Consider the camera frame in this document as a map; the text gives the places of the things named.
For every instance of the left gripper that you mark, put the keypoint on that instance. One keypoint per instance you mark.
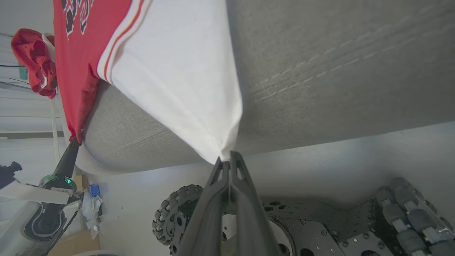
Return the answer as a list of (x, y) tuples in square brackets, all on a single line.
[(49, 220)]

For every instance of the red white lettered jersey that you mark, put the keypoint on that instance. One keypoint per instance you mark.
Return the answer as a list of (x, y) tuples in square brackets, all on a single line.
[(177, 71)]

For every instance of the dark metal robot base plate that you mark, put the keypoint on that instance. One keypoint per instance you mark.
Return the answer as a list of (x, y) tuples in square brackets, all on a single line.
[(320, 220)]

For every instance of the grey roller mecanum wheel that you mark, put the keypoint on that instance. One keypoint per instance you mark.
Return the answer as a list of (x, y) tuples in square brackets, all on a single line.
[(408, 217)]

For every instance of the teal bracket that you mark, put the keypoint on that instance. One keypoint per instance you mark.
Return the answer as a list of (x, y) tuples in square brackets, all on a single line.
[(23, 73)]

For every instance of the red and white jersey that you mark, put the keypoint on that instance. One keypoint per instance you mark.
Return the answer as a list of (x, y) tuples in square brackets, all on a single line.
[(32, 53)]

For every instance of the small blue item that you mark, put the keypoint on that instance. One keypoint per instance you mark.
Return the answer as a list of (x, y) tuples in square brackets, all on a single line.
[(94, 190)]

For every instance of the crumpled clear plastic bags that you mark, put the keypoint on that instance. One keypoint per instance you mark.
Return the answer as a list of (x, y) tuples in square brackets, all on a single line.
[(91, 213)]

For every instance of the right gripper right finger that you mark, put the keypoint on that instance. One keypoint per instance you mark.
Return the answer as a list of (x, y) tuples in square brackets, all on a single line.
[(252, 231)]

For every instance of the black rubber robot wheel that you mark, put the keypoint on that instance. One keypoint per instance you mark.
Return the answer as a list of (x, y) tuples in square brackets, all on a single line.
[(167, 213)]

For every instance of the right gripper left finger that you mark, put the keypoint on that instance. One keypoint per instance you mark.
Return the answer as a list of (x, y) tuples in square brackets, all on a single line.
[(206, 227)]

